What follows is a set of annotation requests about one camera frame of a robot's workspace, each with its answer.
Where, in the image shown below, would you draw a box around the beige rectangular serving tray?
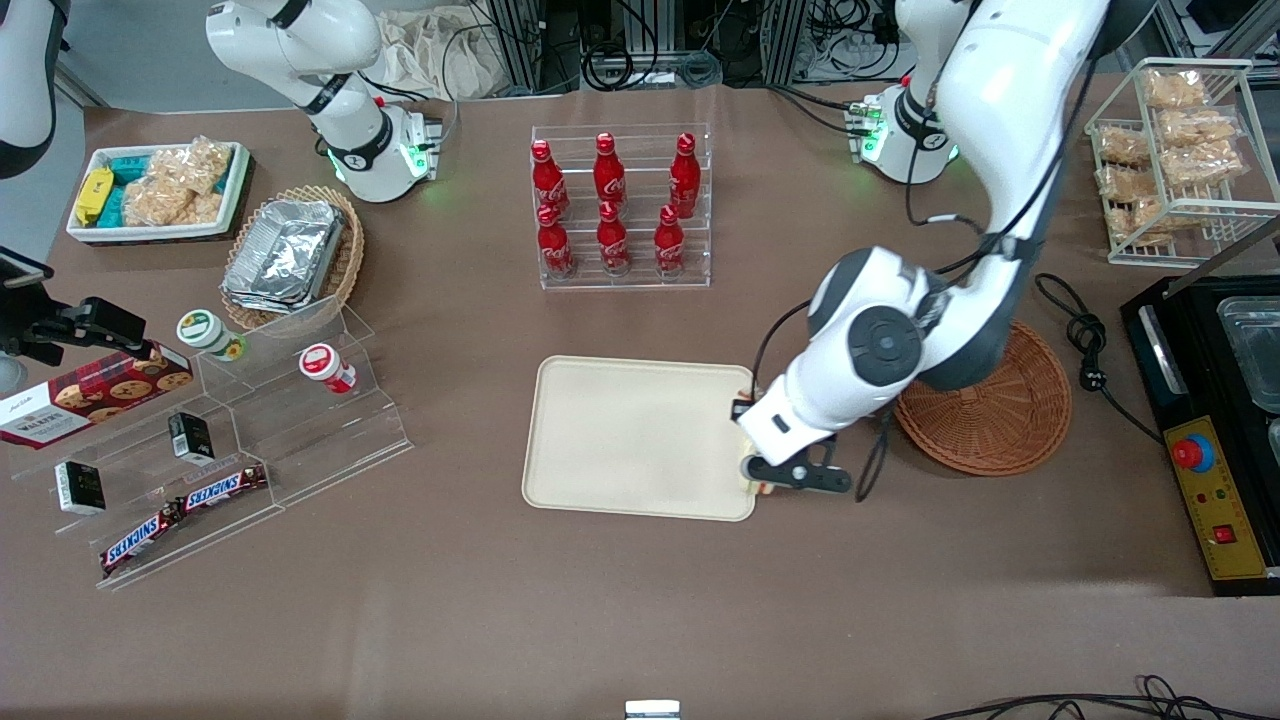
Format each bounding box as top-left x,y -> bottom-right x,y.
521,354 -> 758,523

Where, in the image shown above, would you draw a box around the round brown wicker basket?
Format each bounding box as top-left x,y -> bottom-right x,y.
893,320 -> 1073,477

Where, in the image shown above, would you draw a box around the oval light wicker basket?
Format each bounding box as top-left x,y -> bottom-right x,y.
220,185 -> 366,333

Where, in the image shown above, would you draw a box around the red cookie box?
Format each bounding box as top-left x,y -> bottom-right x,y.
0,342 -> 194,451

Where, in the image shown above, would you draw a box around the green lid yogurt cup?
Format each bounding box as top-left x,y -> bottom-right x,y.
177,309 -> 246,363

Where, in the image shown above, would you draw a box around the yellow snack pack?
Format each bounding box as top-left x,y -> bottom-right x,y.
75,167 -> 114,226

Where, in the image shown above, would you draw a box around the small black carton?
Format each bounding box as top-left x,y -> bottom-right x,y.
167,411 -> 216,466
54,460 -> 107,516

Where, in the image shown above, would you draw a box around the large clear rice cracker bag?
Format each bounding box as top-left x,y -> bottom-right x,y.
122,138 -> 233,229

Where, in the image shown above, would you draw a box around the clear acrylic bottle rack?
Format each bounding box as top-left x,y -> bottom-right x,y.
530,122 -> 713,291

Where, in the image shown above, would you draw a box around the red cola bottle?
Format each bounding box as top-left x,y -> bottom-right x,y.
597,200 -> 632,276
530,138 -> 571,221
669,132 -> 701,219
537,203 -> 576,279
654,204 -> 688,277
594,131 -> 628,216

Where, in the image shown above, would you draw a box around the white plastic snack bin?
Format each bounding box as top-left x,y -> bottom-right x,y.
65,140 -> 251,244

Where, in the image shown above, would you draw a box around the stacked aluminium foil containers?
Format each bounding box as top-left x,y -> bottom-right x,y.
222,198 -> 346,313

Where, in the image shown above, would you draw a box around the Snickers chocolate bar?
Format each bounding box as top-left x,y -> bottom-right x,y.
100,505 -> 186,579
175,462 -> 271,513

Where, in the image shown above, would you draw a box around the red lid yogurt cup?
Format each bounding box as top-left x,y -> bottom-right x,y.
299,343 -> 358,394

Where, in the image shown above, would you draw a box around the clear acrylic stepped stand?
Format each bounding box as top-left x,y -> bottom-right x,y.
10,295 -> 416,591

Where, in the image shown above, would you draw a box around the small clear rice cracker bag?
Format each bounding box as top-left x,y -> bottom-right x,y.
1158,108 -> 1241,149
1143,68 -> 1211,111
1100,165 -> 1163,204
1097,127 -> 1151,167
1163,142 -> 1247,188
1108,197 -> 1173,247

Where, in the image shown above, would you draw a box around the black equipment box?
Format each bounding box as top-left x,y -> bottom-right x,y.
1120,270 -> 1280,598

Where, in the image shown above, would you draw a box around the beige cloth bag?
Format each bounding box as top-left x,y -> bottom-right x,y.
375,10 -> 501,101

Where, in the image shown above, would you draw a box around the yellow control panel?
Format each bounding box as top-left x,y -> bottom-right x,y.
1163,415 -> 1273,583

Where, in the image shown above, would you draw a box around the grey metal bar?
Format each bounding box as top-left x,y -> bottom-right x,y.
1165,215 -> 1280,301

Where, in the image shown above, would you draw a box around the steel food pan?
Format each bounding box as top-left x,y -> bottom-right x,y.
1217,297 -> 1280,413

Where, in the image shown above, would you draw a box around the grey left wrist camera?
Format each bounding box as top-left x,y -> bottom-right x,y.
742,455 -> 853,497

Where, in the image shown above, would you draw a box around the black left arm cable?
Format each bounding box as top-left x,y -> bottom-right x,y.
750,60 -> 1096,503

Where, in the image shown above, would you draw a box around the black power cord with plug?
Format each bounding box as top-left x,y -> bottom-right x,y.
1035,272 -> 1166,443

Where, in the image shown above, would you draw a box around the coiled black cable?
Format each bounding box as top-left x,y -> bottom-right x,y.
583,45 -> 661,91

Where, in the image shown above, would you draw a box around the aluminium extrusion frame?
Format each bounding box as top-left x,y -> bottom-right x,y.
485,0 -> 811,96

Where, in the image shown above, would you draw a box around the thin black cable bundle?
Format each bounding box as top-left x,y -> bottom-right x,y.
920,675 -> 1280,720

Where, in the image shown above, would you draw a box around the white wire basket rack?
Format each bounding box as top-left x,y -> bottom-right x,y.
1085,57 -> 1280,268

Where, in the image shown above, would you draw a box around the metal rack frame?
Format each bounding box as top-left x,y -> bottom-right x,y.
1150,0 -> 1280,61

